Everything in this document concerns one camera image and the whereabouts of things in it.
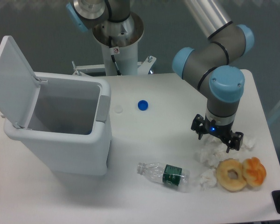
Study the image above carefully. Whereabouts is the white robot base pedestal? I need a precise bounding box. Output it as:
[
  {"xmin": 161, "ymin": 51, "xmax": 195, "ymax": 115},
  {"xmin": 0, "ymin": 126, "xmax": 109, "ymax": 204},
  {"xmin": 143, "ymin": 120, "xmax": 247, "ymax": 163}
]
[{"xmin": 73, "ymin": 12, "xmax": 156, "ymax": 76}]

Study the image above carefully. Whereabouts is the white trash bin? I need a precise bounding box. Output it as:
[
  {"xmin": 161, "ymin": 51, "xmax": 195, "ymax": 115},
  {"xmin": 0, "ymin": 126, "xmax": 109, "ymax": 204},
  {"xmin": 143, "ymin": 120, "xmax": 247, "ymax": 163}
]
[{"xmin": 4, "ymin": 72, "xmax": 112, "ymax": 175}]

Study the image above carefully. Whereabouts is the glazed ring donut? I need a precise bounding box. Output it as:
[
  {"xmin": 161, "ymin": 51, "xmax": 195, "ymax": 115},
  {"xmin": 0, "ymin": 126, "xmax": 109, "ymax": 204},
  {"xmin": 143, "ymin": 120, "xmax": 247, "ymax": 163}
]
[{"xmin": 216, "ymin": 159, "xmax": 247, "ymax": 191}]

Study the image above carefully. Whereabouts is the black cable on pedestal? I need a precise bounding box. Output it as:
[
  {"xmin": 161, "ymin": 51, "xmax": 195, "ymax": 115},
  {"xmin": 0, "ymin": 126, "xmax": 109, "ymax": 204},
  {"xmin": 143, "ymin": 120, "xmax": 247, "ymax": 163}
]
[{"xmin": 108, "ymin": 36, "xmax": 122, "ymax": 76}]

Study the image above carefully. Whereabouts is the white trash bin lid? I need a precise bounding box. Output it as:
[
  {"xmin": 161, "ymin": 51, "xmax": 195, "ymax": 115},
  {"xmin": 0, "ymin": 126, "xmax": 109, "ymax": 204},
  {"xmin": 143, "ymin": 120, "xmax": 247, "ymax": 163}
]
[{"xmin": 0, "ymin": 36, "xmax": 41, "ymax": 128}]

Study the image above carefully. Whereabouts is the large crumpled white tissue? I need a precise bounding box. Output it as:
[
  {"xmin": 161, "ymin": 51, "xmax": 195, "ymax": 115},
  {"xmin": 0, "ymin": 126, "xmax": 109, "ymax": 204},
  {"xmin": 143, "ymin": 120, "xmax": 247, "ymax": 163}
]
[{"xmin": 195, "ymin": 135, "xmax": 256, "ymax": 168}]

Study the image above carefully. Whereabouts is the white bottle cap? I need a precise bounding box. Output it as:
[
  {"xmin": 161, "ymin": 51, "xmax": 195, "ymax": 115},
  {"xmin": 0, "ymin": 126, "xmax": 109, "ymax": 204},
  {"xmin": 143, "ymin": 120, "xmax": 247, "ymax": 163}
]
[{"xmin": 114, "ymin": 105, "xmax": 123, "ymax": 114}]

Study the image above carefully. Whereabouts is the small crumpled white tissue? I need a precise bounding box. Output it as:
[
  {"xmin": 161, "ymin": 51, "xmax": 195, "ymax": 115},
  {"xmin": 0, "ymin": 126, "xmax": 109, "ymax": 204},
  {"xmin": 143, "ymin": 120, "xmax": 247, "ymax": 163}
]
[{"xmin": 196, "ymin": 168, "xmax": 217, "ymax": 191}]

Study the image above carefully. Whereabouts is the clear plastic bottle green label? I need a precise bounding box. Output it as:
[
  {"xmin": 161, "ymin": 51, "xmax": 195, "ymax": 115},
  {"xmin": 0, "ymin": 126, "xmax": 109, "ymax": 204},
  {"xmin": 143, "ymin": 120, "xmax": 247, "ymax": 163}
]
[{"xmin": 137, "ymin": 162, "xmax": 190, "ymax": 193}]

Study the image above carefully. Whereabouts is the blue bottle cap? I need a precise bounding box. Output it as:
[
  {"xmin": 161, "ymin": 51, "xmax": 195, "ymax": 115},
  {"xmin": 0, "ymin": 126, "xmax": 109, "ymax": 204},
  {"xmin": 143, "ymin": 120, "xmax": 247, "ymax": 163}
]
[{"xmin": 137, "ymin": 100, "xmax": 148, "ymax": 111}]

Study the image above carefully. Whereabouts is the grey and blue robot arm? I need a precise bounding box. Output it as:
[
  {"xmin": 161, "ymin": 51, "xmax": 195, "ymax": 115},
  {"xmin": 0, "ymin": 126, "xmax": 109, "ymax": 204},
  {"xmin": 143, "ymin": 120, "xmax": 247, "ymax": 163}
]
[{"xmin": 66, "ymin": 0, "xmax": 254, "ymax": 150}]

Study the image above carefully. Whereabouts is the orange twisted bread roll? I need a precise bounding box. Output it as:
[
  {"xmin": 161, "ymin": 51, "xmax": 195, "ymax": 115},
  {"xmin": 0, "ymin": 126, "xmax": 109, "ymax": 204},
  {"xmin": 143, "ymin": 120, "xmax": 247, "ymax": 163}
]
[{"xmin": 242, "ymin": 157, "xmax": 266, "ymax": 187}]

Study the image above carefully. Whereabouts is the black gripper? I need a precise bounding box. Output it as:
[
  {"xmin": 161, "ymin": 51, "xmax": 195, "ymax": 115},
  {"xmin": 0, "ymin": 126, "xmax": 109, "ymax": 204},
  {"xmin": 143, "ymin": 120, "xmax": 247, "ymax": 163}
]
[{"xmin": 191, "ymin": 114, "xmax": 244, "ymax": 153}]

